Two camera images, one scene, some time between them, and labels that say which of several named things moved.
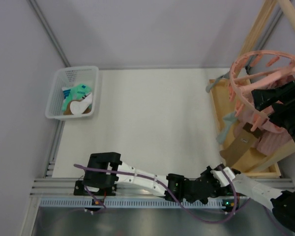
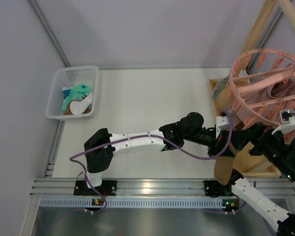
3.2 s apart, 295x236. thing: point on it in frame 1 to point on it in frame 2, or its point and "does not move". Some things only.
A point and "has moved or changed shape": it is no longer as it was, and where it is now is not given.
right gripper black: x=264 y=99 to x=258 y=144
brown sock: x=246 y=138 has moved or changed shape
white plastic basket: x=68 y=76 does not move
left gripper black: x=210 y=181 to x=221 y=148
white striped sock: x=78 y=107 does not move
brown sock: x=68 y=111 does not move
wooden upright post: x=254 y=36 does not move
